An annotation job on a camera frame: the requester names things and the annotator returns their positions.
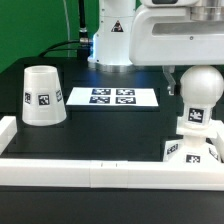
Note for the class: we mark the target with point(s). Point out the white fence rail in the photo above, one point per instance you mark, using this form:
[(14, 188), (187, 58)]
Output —
[(110, 174), (8, 129)]

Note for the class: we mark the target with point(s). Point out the white front fence rail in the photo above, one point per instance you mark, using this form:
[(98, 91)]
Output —
[(110, 174)]

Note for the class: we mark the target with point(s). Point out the white marker sheet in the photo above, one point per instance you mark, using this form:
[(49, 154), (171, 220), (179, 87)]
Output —
[(99, 96)]

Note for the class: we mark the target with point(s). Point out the white lamp shade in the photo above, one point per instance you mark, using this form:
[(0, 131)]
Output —
[(43, 102)]

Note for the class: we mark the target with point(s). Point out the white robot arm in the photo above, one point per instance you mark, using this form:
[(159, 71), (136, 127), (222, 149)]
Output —
[(111, 43)]

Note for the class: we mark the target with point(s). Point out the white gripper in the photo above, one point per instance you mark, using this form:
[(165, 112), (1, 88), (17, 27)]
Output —
[(177, 32)]

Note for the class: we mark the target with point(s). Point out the white left fence rail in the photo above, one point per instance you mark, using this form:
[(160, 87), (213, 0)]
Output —
[(8, 129)]

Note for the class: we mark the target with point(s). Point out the white lamp base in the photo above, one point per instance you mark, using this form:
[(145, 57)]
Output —
[(193, 148)]

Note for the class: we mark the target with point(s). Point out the white lamp bulb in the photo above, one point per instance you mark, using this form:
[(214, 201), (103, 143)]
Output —
[(201, 88)]

